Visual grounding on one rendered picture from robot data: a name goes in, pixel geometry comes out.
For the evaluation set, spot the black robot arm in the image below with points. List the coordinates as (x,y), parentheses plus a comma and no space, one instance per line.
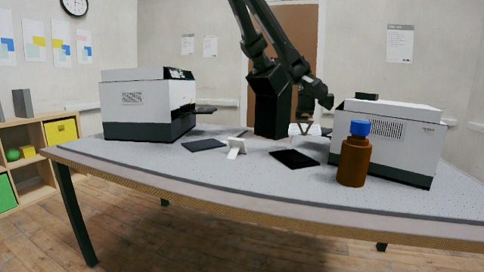
(296,66)

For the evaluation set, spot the white multi-well plate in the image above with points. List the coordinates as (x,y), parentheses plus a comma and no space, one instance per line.
(313,131)

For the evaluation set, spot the brown bottle with blue cap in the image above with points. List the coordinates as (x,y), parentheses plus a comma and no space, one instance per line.
(355,156)

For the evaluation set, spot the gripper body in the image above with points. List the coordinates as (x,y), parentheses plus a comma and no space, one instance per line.
(300,107)

